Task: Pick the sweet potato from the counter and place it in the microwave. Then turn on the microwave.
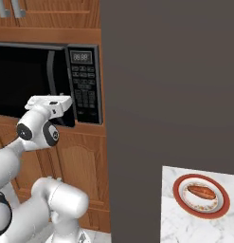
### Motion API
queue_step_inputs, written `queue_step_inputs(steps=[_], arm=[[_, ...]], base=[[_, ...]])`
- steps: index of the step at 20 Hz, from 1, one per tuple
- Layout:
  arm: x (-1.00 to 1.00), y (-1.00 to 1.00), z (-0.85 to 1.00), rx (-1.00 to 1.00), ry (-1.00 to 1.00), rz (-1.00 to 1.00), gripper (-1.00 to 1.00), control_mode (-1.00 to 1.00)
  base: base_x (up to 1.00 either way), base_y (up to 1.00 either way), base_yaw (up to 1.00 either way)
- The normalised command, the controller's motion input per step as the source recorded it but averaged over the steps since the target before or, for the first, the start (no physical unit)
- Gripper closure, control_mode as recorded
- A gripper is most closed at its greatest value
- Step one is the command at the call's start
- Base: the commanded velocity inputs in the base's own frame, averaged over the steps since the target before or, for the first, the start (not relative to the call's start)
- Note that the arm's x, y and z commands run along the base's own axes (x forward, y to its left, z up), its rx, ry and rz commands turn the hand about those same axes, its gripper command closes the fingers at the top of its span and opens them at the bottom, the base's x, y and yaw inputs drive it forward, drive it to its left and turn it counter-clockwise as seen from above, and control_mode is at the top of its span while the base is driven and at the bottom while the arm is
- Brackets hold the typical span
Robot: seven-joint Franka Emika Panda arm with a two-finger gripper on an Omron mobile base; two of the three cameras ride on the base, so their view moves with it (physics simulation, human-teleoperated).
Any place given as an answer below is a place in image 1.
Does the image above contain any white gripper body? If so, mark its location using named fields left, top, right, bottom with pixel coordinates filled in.
left=25, top=95, right=73, bottom=119

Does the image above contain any black microwave door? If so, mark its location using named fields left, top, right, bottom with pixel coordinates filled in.
left=0, top=42, right=77, bottom=128

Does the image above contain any black microwave oven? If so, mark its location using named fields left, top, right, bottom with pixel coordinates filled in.
left=0, top=41, right=103, bottom=128

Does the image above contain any dark grey fridge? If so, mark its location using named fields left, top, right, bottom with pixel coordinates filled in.
left=99, top=0, right=234, bottom=243

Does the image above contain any red rimmed plate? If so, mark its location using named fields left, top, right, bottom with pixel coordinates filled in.
left=172, top=173, right=231, bottom=220

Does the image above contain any grey microwave door handle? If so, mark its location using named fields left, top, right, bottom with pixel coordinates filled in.
left=46, top=49, right=58, bottom=96

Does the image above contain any grey cupboard handle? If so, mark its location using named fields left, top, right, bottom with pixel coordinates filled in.
left=0, top=0, right=11, bottom=19
left=10, top=0, right=27, bottom=19

